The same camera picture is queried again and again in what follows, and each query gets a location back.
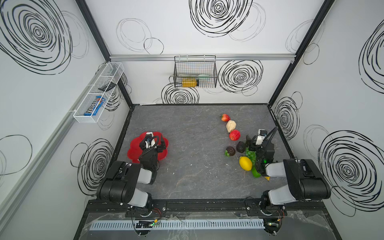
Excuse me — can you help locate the red flower-shaped fruit bowl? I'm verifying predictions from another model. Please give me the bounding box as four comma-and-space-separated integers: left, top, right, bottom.
127, 132, 169, 163

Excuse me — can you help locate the yellow fake lemon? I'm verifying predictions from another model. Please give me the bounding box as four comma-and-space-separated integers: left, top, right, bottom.
239, 156, 253, 171

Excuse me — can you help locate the fake red apple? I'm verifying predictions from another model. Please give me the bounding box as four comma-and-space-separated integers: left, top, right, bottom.
229, 130, 241, 141

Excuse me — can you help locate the dark mangosteen with green calyx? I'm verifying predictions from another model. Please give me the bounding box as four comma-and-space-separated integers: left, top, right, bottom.
225, 147, 236, 157

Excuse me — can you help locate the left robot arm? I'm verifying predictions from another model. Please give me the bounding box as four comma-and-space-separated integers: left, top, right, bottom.
96, 134, 167, 209

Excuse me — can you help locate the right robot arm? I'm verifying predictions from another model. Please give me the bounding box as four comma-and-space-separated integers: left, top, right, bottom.
246, 140, 331, 208

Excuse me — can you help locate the green fake grape bunch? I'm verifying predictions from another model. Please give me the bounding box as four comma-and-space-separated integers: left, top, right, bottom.
245, 148, 257, 166

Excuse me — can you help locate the green fake lime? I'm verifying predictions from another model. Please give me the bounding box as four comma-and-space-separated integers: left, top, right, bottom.
251, 166, 262, 178

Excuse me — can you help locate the black fake avocado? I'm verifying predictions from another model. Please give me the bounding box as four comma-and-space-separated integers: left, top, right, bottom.
236, 141, 247, 153

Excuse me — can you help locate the fake red strawberry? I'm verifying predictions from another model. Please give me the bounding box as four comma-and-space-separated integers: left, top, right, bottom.
221, 114, 231, 122

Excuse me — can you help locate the blue candy packet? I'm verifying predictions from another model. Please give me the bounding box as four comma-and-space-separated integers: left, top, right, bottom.
84, 96, 105, 116

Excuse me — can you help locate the black remote control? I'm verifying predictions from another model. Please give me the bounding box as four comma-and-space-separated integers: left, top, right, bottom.
98, 83, 117, 93

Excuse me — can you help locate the yellow box in basket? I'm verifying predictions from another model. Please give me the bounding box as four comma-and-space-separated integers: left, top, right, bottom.
182, 78, 199, 88

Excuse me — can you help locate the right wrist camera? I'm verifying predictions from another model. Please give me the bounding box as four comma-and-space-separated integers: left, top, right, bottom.
256, 129, 268, 146

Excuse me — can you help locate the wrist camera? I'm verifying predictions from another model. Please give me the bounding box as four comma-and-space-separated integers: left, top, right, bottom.
256, 129, 268, 146
143, 132, 155, 149

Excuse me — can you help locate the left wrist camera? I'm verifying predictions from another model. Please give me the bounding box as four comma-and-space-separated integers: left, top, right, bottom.
143, 132, 155, 149

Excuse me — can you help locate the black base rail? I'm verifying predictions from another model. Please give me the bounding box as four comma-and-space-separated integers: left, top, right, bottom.
84, 197, 326, 218

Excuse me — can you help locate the grey slotted cable duct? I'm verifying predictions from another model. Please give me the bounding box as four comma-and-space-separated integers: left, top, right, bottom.
89, 219, 265, 231

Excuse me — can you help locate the black wire wall basket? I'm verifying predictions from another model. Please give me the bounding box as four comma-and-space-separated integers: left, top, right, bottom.
172, 55, 218, 89

